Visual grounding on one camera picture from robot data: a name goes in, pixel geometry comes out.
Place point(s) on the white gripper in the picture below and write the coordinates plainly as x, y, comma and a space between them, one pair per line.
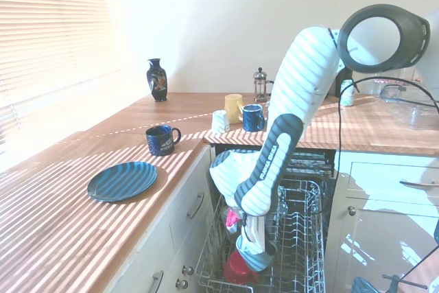
254, 238

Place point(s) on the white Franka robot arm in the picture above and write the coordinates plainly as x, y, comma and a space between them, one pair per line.
302, 77

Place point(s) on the red mug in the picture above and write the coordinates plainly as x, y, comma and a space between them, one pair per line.
238, 269

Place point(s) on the open dishwasher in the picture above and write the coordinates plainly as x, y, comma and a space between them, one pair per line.
308, 166

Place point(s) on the blue enamel mug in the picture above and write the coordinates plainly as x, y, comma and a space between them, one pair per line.
253, 118

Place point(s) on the yellow mug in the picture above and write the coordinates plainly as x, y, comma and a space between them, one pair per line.
234, 107

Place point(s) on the dark blue printed mug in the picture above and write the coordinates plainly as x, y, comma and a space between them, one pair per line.
159, 140

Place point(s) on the silver cabinet knob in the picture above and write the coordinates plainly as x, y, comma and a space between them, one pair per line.
187, 270
182, 284
351, 210

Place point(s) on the dark blue plate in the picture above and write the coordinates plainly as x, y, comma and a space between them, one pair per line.
122, 181

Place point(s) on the glass French press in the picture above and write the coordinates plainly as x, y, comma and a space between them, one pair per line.
261, 85

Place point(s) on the white drink can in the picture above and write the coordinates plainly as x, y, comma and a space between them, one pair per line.
348, 94

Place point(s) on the dark blue painted vase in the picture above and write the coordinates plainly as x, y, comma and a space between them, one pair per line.
157, 82

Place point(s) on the glass jar red lid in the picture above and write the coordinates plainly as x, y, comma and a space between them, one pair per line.
385, 82

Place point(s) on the clear glass baking dish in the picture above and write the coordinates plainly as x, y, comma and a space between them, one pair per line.
418, 107

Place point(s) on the white window blind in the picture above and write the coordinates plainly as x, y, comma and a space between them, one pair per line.
51, 32

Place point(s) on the black camera stand clamp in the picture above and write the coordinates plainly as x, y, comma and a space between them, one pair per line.
398, 281

